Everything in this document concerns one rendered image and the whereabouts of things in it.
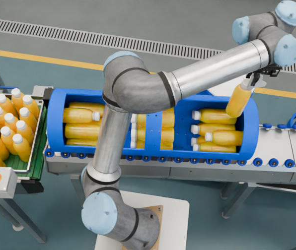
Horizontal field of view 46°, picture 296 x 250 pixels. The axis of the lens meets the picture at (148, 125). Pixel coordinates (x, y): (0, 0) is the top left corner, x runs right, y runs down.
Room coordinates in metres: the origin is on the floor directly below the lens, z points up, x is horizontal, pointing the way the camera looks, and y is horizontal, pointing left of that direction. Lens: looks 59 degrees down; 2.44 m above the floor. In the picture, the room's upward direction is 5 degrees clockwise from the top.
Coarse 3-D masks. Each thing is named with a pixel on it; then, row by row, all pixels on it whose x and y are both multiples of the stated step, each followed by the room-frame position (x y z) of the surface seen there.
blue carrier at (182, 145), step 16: (64, 96) 0.82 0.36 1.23; (80, 96) 0.93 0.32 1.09; (96, 96) 0.93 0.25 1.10; (192, 96) 0.89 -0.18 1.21; (208, 96) 0.91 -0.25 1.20; (224, 96) 0.92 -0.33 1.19; (48, 112) 0.74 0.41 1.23; (160, 112) 0.78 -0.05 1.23; (176, 112) 0.93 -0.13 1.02; (256, 112) 0.82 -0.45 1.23; (48, 128) 0.68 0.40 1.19; (64, 128) 0.82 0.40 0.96; (160, 128) 0.72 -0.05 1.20; (176, 128) 0.87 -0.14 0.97; (240, 128) 0.87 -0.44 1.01; (256, 128) 0.76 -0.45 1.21; (64, 144) 0.73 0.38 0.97; (128, 144) 0.76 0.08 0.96; (176, 144) 0.78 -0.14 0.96; (256, 144) 0.71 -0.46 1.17
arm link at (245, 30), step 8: (248, 16) 0.79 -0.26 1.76; (256, 16) 0.79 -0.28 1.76; (264, 16) 0.79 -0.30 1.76; (272, 16) 0.79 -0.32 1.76; (232, 24) 0.79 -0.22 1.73; (240, 24) 0.76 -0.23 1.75; (248, 24) 0.75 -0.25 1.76; (256, 24) 0.75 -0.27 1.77; (264, 24) 0.74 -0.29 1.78; (272, 24) 0.74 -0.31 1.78; (232, 32) 0.77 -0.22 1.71; (240, 32) 0.74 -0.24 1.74; (248, 32) 0.74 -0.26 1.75; (256, 32) 0.72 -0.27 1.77; (240, 40) 0.73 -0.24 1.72; (248, 40) 0.73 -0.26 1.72
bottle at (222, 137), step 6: (216, 132) 0.77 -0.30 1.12; (222, 132) 0.77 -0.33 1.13; (228, 132) 0.78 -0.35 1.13; (234, 132) 0.78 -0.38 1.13; (240, 132) 0.78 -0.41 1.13; (216, 138) 0.75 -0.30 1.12; (222, 138) 0.75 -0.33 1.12; (228, 138) 0.75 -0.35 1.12; (234, 138) 0.75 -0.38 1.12; (240, 138) 0.75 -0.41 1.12; (222, 144) 0.73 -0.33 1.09; (228, 144) 0.74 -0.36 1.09; (234, 144) 0.74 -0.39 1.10; (240, 144) 0.74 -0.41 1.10
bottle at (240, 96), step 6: (240, 84) 0.82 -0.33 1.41; (234, 90) 0.82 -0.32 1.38; (240, 90) 0.80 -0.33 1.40; (246, 90) 0.80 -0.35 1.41; (234, 96) 0.80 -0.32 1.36; (240, 96) 0.79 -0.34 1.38; (246, 96) 0.79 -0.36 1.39; (228, 102) 0.82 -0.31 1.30; (234, 102) 0.79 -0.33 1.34; (240, 102) 0.78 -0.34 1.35; (246, 102) 0.79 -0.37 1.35; (228, 108) 0.80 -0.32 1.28; (234, 108) 0.78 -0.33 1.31; (240, 108) 0.78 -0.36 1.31; (228, 114) 0.79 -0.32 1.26; (234, 114) 0.78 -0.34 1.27; (240, 114) 0.79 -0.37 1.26
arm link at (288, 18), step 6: (288, 0) 0.84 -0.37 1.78; (282, 6) 0.82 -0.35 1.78; (288, 6) 0.82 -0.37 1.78; (294, 6) 0.82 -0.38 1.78; (276, 12) 0.81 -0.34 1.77; (282, 12) 0.79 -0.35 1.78; (288, 12) 0.79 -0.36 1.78; (294, 12) 0.80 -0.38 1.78; (276, 18) 0.79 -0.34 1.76; (282, 18) 0.79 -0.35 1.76; (288, 18) 0.78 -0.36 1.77; (294, 18) 0.78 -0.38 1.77; (282, 24) 0.78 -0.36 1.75; (288, 24) 0.78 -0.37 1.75; (294, 24) 0.78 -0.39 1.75; (288, 30) 0.78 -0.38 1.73
